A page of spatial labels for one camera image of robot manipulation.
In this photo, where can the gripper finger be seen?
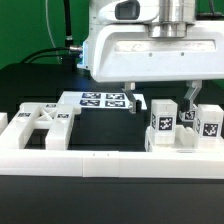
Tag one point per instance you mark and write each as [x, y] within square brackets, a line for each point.
[134, 104]
[194, 88]

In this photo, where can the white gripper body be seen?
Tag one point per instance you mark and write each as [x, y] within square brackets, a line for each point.
[152, 40]

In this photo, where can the white chair seat part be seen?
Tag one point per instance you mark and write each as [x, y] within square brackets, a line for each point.
[181, 140]

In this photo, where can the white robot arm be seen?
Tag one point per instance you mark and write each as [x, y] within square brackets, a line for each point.
[134, 41]

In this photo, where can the white sheet with markers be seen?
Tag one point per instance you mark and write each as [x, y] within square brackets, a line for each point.
[102, 100]

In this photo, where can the white block left edge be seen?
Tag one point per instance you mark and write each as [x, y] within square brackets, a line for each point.
[3, 121]

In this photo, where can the white U-shaped obstacle fence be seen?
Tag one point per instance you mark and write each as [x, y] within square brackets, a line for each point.
[195, 164]

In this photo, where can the black hose upright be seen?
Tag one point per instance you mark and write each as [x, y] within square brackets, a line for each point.
[68, 29]

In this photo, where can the white chair back frame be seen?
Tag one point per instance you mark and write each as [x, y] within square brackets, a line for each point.
[57, 119]

